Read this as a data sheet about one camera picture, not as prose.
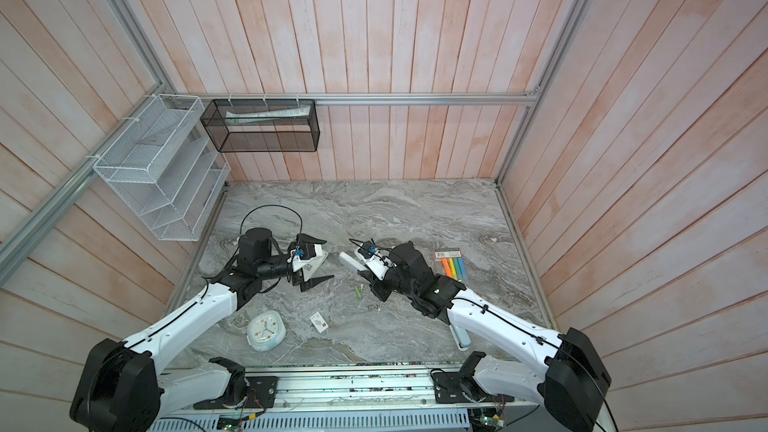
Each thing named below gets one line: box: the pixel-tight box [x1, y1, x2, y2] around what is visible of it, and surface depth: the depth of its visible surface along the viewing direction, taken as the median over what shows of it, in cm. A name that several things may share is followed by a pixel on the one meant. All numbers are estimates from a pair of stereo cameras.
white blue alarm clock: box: [246, 310, 287, 352], surface depth 83 cm
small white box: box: [309, 311, 329, 333], surface depth 85 cm
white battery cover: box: [339, 251, 368, 273], surface depth 78 cm
